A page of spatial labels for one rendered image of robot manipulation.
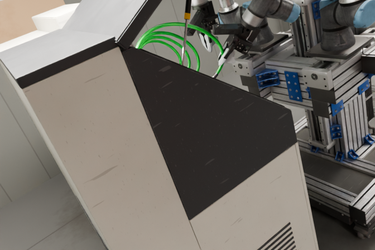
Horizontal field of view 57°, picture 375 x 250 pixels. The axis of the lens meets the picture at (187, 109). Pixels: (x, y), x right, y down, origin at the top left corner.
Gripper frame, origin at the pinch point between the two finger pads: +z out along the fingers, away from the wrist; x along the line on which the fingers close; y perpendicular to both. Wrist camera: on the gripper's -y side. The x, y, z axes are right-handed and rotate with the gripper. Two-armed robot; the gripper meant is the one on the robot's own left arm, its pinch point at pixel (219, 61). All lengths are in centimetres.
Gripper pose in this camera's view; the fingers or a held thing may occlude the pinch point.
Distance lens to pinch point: 145.8
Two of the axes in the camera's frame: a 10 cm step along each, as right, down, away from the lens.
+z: -4.4, 7.0, 5.6
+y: 9.0, 3.3, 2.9
